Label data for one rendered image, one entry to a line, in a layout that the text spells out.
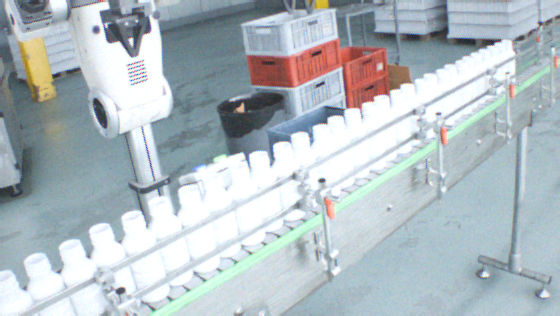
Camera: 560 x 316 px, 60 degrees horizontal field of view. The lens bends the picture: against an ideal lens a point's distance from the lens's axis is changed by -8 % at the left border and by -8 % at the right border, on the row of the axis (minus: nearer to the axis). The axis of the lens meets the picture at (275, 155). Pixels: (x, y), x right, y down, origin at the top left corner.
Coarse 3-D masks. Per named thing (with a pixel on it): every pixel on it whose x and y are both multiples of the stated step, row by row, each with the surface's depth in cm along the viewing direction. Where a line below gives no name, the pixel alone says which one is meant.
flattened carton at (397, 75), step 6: (390, 66) 444; (396, 66) 439; (402, 66) 435; (408, 66) 432; (390, 72) 448; (396, 72) 443; (402, 72) 438; (408, 72) 434; (390, 78) 452; (396, 78) 447; (402, 78) 442; (408, 78) 438; (390, 84) 456; (396, 84) 451; (390, 90) 459; (414, 90) 443
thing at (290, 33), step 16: (272, 16) 381; (288, 16) 395; (304, 16) 393; (320, 16) 363; (256, 32) 352; (272, 32) 344; (288, 32) 337; (304, 32) 351; (320, 32) 365; (336, 32) 379; (256, 48) 358; (272, 48) 349; (288, 48) 340; (304, 48) 352
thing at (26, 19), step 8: (16, 0) 124; (24, 0) 122; (48, 0) 127; (16, 8) 125; (24, 8) 124; (32, 8) 123; (40, 8) 125; (48, 8) 128; (24, 16) 124; (32, 16) 126; (40, 16) 127; (48, 16) 128; (24, 24) 125
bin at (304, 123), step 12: (324, 108) 205; (336, 108) 201; (288, 120) 193; (300, 120) 197; (312, 120) 202; (324, 120) 206; (276, 132) 183; (288, 132) 194; (300, 132) 198; (312, 132) 203; (408, 228) 161
